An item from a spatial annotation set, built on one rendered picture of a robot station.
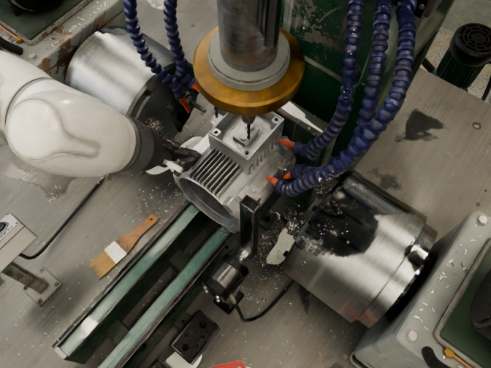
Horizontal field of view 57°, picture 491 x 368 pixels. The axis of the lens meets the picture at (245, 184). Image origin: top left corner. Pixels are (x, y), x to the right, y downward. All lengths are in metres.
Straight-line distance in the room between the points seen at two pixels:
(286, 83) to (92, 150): 0.32
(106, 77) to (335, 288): 0.62
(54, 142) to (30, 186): 0.80
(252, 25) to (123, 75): 0.42
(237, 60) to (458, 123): 0.89
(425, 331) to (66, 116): 0.61
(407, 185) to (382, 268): 0.52
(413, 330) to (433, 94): 0.86
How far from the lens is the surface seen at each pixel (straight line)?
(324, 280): 0.84
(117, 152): 0.61
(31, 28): 1.12
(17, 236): 0.99
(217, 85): 0.72
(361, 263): 0.81
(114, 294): 1.05
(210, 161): 0.92
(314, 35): 0.93
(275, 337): 1.11
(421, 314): 0.81
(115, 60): 1.01
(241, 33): 0.65
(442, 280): 0.83
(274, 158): 0.95
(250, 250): 0.90
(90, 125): 0.57
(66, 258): 1.23
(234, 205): 0.89
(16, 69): 0.68
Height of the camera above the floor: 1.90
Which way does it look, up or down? 64 degrees down
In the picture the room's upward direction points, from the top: straight up
